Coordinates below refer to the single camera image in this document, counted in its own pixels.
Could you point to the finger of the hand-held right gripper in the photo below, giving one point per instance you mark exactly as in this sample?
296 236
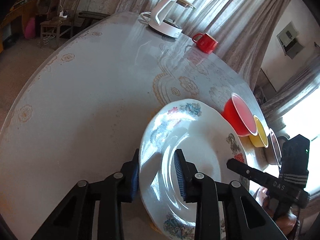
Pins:
247 171

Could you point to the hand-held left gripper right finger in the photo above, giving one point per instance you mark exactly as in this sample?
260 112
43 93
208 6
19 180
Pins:
178 172

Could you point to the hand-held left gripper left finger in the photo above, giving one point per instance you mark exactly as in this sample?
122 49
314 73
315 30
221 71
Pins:
135 177

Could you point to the stainless steel bowl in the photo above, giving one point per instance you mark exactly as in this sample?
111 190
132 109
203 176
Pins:
272 152

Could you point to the yellow plastic bowl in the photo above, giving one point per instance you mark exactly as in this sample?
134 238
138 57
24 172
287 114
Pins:
257 137

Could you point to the white floral plate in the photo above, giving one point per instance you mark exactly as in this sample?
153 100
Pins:
200 140

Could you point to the red plastic bowl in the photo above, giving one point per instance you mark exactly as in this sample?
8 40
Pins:
232 115

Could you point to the narrow beige sheer curtain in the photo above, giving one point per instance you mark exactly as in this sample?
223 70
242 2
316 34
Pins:
295 90

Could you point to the red mug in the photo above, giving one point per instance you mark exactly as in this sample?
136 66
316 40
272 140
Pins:
206 43

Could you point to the wide beige sheer curtain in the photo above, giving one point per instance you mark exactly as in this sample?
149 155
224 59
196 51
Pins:
225 12

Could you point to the white electric glass kettle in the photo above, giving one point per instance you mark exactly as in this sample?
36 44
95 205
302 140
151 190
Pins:
162 12

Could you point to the dark bench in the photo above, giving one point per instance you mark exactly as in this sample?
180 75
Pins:
92 15

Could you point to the wooden chair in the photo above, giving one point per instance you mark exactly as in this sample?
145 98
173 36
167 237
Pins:
51 26

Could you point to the white power strip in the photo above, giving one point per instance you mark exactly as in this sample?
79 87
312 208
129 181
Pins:
64 14

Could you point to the pink bag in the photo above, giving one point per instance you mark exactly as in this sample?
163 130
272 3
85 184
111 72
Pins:
30 28

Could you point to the yellow wooden desk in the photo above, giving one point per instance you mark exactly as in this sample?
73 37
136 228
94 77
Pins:
15 17

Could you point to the wall electrical panel box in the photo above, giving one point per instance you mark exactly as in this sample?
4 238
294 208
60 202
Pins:
287 36

